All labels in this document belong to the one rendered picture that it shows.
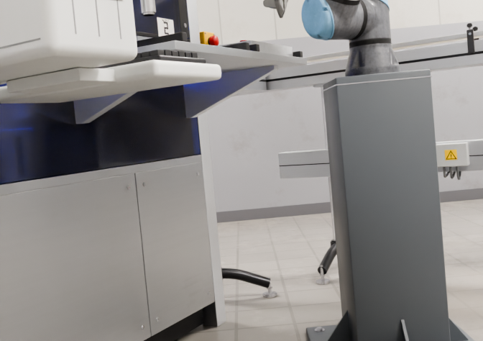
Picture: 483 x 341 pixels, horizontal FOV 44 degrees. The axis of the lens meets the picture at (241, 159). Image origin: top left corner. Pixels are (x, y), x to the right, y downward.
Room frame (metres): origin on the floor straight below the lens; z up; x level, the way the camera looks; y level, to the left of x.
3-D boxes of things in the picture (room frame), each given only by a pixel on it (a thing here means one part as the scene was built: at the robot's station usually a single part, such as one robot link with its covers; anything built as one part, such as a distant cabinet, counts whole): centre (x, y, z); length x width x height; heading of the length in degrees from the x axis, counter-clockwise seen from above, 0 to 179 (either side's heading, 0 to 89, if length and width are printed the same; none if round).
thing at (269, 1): (1.82, -0.13, 1.04); 0.06 x 0.03 x 0.09; 60
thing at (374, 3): (1.70, -0.38, 0.96); 0.13 x 0.12 x 0.14; 123
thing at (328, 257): (2.70, -0.41, 0.07); 0.50 x 0.08 x 0.14; 150
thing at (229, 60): (1.72, 0.15, 0.87); 0.70 x 0.48 x 0.02; 150
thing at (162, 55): (1.20, 0.26, 0.82); 0.40 x 0.14 x 0.02; 58
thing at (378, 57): (1.70, -0.39, 0.84); 0.15 x 0.15 x 0.10
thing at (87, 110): (1.50, 0.27, 0.79); 0.34 x 0.03 x 0.13; 60
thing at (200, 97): (1.93, 0.02, 0.79); 0.34 x 0.03 x 0.13; 60
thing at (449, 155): (2.38, -0.83, 0.50); 0.12 x 0.05 x 0.09; 60
